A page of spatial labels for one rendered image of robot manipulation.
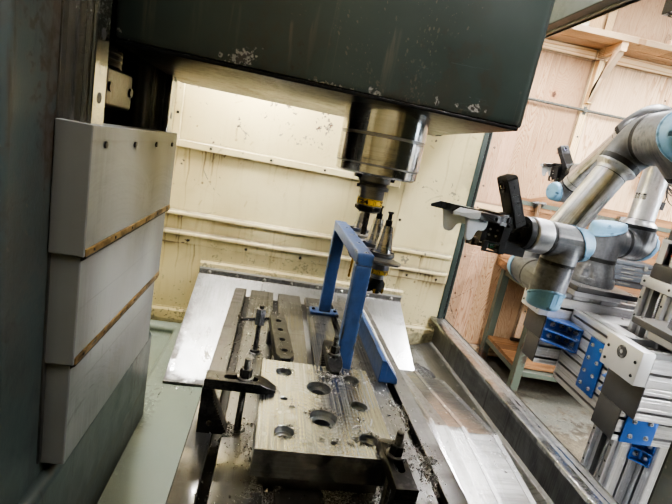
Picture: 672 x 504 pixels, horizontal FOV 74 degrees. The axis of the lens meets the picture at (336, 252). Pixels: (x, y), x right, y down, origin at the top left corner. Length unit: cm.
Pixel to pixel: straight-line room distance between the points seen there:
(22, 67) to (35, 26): 5
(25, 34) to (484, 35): 62
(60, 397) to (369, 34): 72
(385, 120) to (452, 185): 123
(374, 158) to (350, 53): 18
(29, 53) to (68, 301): 32
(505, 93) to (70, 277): 72
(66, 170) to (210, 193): 126
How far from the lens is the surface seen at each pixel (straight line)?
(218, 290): 189
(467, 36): 81
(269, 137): 186
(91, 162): 67
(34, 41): 64
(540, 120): 394
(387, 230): 110
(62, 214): 69
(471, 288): 392
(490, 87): 81
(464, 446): 134
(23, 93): 62
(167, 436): 138
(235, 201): 189
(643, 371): 136
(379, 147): 80
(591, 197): 121
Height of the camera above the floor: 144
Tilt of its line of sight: 12 degrees down
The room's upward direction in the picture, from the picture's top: 11 degrees clockwise
